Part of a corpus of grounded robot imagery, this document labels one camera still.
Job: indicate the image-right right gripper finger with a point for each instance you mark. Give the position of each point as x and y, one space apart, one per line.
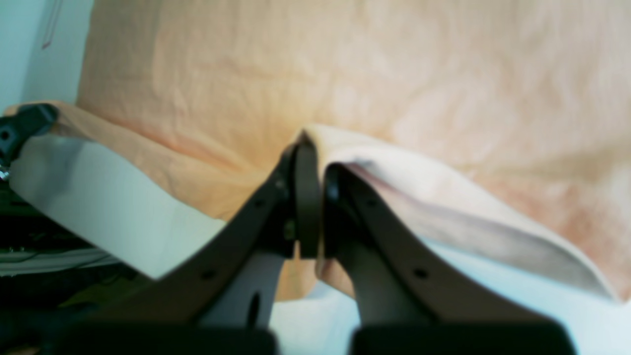
219 301

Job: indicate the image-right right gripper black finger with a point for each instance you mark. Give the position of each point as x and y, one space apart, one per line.
411 301

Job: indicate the image-left right gripper black finger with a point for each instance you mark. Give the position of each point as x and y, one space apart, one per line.
30 121

